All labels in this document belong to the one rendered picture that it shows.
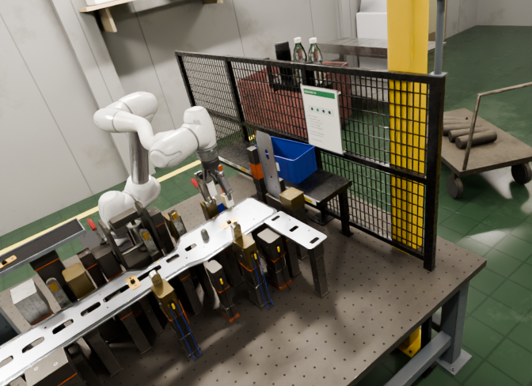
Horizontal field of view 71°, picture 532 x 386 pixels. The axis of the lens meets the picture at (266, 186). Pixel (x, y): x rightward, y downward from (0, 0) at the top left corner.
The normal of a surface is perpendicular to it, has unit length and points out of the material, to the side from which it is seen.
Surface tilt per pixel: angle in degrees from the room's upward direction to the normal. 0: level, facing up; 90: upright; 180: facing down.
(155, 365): 0
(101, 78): 90
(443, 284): 0
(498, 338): 0
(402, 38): 90
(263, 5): 90
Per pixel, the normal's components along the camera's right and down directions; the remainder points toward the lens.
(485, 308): -0.19, -0.84
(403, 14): -0.77, 0.45
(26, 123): 0.56, 0.33
